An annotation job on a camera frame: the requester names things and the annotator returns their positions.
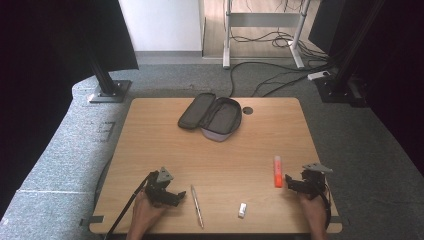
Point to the person's right hand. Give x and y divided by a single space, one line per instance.
312 211

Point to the silver pen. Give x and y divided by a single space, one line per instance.
197 207

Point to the grey table bracket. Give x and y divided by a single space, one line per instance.
91 220

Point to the person's left hand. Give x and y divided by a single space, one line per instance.
146 212

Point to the black metal stand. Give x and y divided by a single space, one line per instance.
110 90
340 87

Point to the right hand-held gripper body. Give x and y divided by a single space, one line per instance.
314 182

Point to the white power strip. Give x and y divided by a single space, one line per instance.
318 75

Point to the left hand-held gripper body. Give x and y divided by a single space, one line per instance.
159 186

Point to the white eraser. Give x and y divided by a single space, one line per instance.
242 210

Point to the white desk frame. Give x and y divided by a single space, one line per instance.
263 19

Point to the orange highlighter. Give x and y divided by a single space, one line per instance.
278 172

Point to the grey pencil case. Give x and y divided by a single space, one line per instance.
213 117

